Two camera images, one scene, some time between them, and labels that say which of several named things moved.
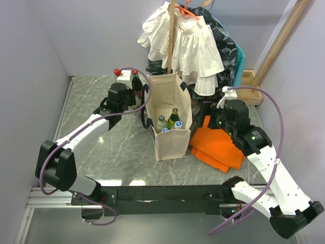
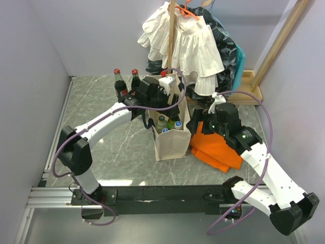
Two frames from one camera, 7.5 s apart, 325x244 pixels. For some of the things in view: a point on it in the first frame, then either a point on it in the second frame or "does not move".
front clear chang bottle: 161,124 does not move
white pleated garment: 196,57 does not move
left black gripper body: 130,99 to 160,100
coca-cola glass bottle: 137,85 does not move
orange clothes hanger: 185,12 does not move
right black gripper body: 217,118 to 209,124
